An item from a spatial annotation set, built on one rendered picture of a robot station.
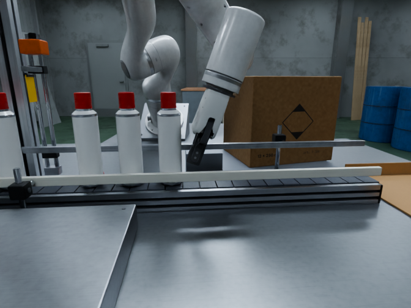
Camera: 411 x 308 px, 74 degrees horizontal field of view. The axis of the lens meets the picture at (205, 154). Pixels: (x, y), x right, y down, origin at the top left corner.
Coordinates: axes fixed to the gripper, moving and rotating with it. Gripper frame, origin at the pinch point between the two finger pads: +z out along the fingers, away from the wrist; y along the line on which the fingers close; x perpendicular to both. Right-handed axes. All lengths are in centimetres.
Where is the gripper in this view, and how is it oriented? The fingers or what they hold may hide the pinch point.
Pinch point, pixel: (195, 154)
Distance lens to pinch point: 62.9
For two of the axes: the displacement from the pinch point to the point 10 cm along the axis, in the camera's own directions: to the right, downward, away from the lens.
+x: 9.4, 3.1, 1.7
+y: 0.9, 2.6, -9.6
